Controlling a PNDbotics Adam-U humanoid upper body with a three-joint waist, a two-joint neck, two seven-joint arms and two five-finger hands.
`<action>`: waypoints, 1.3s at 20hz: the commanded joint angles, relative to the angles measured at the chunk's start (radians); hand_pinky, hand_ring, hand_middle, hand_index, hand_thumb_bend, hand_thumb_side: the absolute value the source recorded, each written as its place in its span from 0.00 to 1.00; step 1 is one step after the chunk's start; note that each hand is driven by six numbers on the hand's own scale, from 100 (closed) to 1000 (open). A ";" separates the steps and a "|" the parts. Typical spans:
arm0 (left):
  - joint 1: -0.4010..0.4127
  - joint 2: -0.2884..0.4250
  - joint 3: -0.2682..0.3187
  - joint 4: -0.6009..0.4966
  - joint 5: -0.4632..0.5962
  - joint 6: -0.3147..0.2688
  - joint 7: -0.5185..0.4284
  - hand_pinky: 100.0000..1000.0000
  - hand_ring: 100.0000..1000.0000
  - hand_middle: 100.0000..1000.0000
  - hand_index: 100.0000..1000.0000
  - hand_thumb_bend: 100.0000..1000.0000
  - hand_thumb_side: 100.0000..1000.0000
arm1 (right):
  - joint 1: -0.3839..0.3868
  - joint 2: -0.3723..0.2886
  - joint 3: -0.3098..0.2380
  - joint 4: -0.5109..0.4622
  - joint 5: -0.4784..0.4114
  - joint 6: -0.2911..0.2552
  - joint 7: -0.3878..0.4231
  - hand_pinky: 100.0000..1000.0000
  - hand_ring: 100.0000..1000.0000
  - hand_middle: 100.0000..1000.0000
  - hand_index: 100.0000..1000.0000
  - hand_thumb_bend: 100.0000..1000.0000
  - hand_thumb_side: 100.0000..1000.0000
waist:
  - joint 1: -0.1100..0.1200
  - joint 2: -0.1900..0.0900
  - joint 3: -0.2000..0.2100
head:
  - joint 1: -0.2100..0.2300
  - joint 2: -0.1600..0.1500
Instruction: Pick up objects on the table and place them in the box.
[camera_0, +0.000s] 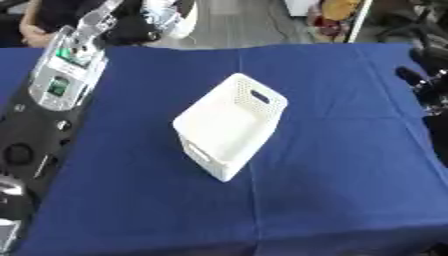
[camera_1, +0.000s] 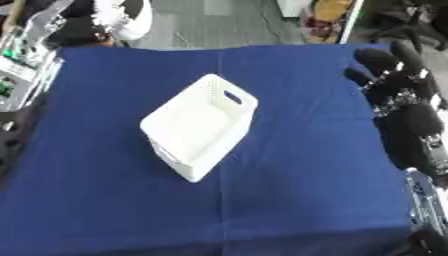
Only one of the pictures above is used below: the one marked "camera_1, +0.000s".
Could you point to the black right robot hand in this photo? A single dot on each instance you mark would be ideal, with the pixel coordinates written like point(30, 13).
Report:
point(408, 130)

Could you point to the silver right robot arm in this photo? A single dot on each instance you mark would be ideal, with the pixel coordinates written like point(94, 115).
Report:
point(429, 206)

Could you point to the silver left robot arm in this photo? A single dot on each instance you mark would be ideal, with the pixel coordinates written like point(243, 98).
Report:
point(26, 50)

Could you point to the black chair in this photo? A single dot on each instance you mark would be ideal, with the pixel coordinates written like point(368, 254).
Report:
point(411, 23)

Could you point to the white pole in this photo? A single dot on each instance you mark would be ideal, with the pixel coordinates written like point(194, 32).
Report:
point(350, 21)

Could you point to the yellow and red bag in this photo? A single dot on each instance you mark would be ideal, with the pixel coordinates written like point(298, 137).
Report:
point(326, 20)

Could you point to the white perforated plastic basket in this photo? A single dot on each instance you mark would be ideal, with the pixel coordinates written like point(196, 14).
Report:
point(195, 130)

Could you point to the person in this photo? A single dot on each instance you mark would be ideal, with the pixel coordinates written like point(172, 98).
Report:
point(125, 18)

